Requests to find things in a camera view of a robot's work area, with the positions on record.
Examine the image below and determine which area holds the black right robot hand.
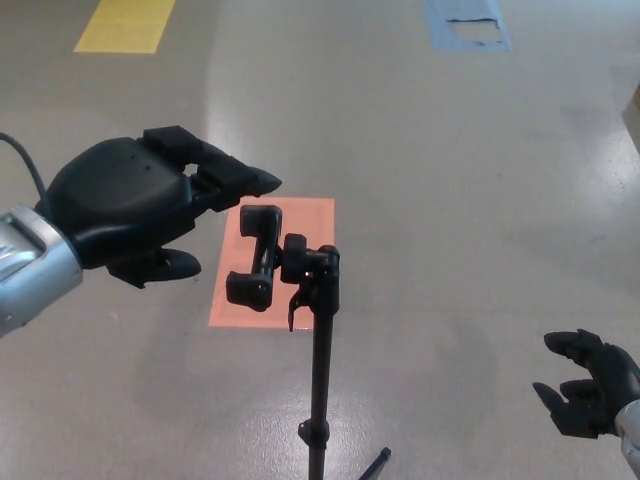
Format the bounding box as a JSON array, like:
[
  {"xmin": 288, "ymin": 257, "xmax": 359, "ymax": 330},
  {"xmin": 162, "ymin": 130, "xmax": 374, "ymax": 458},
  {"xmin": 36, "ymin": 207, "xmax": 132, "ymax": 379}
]
[{"xmin": 532, "ymin": 328, "xmax": 640, "ymax": 440}]

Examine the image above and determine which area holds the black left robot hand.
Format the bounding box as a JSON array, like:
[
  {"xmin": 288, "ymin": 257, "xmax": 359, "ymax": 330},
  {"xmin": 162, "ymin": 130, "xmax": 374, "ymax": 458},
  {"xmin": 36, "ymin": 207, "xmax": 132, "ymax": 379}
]
[{"xmin": 34, "ymin": 124, "xmax": 284, "ymax": 290}]

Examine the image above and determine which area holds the black phone stand tripod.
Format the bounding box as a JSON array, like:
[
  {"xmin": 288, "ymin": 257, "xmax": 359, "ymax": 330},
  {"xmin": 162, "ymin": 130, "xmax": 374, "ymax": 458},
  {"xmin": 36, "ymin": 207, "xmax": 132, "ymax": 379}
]
[{"xmin": 225, "ymin": 203, "xmax": 393, "ymax": 480}]

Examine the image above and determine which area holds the yellow floor marking rectangle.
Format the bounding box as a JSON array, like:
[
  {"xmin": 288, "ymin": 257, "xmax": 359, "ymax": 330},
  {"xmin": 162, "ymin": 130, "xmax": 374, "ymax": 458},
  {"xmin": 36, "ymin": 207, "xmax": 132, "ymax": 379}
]
[{"xmin": 73, "ymin": 0, "xmax": 177, "ymax": 54}]

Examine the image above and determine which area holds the orange floor marking rectangle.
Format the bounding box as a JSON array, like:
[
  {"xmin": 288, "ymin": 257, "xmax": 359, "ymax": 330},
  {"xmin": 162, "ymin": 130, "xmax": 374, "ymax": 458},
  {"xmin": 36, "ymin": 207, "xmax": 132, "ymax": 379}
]
[{"xmin": 207, "ymin": 196, "xmax": 335, "ymax": 330}]

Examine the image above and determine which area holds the blue floor marking rectangle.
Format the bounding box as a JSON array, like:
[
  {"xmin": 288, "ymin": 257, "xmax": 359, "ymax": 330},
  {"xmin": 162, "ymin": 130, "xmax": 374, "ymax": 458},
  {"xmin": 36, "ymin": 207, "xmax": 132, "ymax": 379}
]
[{"xmin": 422, "ymin": 0, "xmax": 513, "ymax": 51}]

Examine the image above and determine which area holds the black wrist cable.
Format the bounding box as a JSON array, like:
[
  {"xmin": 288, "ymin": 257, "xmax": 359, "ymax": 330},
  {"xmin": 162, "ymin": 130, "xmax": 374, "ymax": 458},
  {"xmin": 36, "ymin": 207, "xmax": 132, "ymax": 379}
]
[{"xmin": 0, "ymin": 132, "xmax": 51, "ymax": 211}]

